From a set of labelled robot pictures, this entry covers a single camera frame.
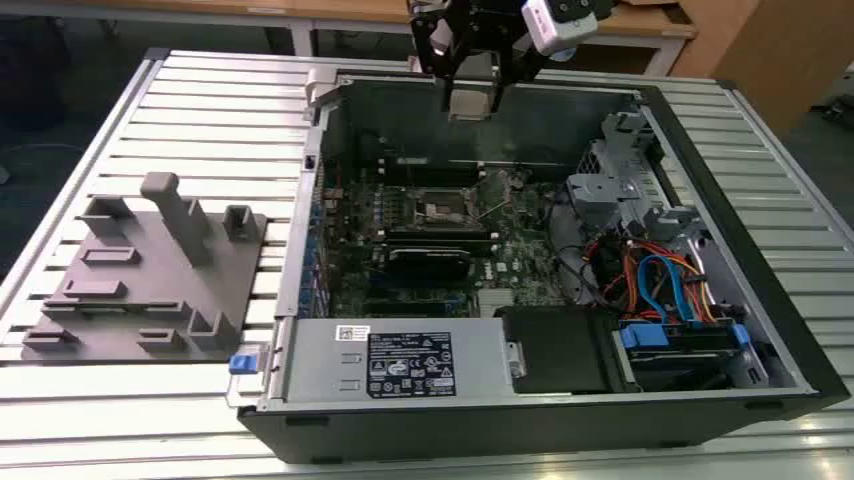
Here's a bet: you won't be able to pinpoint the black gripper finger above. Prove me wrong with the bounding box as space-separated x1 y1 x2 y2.
490 24 543 114
410 17 468 114

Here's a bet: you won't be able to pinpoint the silver CPU plate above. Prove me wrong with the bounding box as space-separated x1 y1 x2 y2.
447 88 499 122

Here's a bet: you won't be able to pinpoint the metal socket cover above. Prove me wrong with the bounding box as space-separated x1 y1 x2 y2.
471 167 528 225

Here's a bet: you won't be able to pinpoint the black RAM slot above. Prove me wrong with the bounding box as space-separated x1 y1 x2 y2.
384 236 500 250
376 169 488 185
376 158 488 174
384 227 500 239

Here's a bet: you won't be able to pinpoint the CPU socket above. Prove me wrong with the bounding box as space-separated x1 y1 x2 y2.
411 185 486 232

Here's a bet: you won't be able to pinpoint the black plastic drive cover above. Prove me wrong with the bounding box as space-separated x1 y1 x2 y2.
496 305 633 394

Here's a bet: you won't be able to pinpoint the grey case release latch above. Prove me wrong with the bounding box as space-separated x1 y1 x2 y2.
304 68 348 121

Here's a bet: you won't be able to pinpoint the silver metal drive cage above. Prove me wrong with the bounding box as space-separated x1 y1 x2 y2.
566 112 709 241

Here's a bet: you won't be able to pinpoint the green motherboard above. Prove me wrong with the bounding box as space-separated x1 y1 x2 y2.
319 159 589 319

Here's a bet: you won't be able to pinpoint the wooden cabinet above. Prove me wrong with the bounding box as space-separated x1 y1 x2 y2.
666 0 854 146

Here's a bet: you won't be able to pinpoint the hard disk in blue carrier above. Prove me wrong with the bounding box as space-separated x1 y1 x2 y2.
617 319 750 394

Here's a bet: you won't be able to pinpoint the silver power supply unit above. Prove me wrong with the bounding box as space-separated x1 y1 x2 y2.
263 317 519 401

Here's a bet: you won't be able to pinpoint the grey parts rack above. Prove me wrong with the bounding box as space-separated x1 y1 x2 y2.
19 171 270 362

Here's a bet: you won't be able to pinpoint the black PC case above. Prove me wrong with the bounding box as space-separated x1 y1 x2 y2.
224 67 850 466

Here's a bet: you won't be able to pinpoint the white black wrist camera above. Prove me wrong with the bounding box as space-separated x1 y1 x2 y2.
519 0 601 57

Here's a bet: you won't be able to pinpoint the blue data wire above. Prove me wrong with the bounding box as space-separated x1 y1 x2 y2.
637 254 702 326

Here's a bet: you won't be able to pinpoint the orange power wires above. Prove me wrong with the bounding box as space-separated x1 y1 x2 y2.
599 239 729 326

